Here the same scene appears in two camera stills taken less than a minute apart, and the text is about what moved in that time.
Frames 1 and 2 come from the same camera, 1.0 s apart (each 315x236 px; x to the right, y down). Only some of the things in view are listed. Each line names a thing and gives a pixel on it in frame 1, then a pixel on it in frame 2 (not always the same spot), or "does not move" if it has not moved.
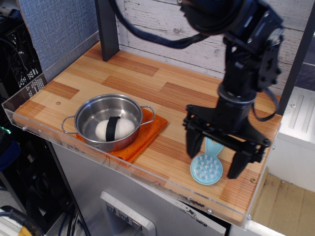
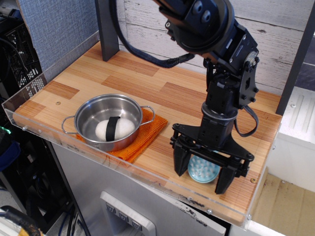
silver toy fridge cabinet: [116, 199] does not move
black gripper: [229, 123] -> [214, 140]
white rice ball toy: [124, 129] does not move
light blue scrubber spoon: [207, 168] does not move
